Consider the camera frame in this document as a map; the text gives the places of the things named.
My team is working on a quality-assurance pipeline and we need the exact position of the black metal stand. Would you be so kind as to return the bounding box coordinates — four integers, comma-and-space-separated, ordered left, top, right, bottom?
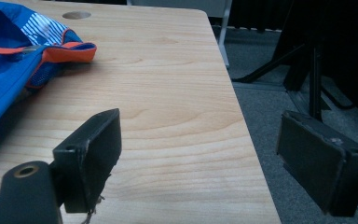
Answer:
231, 36, 355, 122

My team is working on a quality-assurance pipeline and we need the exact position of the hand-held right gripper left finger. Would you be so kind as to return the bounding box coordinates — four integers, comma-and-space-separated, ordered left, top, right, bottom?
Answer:
52, 107, 123, 215

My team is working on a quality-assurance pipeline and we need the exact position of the blue and orange backpack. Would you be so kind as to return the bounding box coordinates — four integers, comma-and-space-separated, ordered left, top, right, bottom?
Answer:
0, 1, 98, 140

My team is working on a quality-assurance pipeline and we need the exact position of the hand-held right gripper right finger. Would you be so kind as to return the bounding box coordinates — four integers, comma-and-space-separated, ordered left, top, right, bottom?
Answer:
275, 110, 358, 217

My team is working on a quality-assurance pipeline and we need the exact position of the grey table leg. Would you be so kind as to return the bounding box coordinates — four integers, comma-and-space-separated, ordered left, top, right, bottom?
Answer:
217, 0, 233, 69

